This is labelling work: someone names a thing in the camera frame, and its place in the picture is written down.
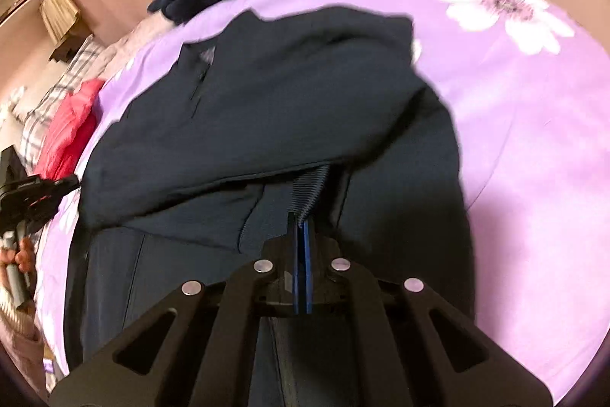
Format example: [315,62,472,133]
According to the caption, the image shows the purple floral blanket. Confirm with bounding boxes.
[33,0,607,403]

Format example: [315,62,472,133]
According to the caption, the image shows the stack of paper booklets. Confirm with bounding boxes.
[38,0,92,46]

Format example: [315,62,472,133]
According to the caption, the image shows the person's left hand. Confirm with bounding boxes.
[0,240,36,293]

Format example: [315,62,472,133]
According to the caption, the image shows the navy blue jacket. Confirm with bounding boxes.
[64,5,477,407]

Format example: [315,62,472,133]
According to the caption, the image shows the red puffer jacket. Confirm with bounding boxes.
[34,79,106,181]

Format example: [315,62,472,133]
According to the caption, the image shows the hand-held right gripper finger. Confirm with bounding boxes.
[48,211,302,407]
[302,219,556,407]

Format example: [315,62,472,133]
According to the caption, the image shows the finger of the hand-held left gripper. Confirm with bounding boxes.
[27,175,81,217]

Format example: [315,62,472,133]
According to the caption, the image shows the plaid pillow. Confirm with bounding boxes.
[19,36,106,172]

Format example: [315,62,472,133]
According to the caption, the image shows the cream pillow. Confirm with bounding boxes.
[0,87,30,124]

